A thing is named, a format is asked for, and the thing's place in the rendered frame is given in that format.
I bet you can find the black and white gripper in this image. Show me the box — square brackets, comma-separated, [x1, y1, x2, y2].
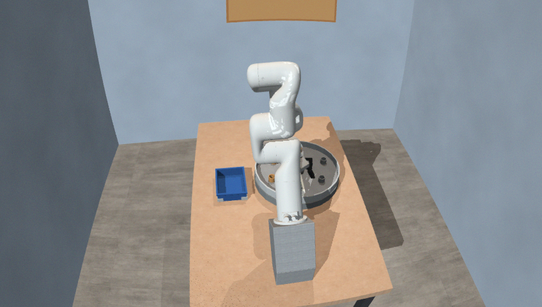
[301, 153, 315, 178]

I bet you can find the blue crate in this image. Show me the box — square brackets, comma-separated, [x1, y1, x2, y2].
[215, 166, 248, 202]

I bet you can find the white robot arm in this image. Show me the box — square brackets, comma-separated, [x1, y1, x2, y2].
[247, 61, 309, 225]

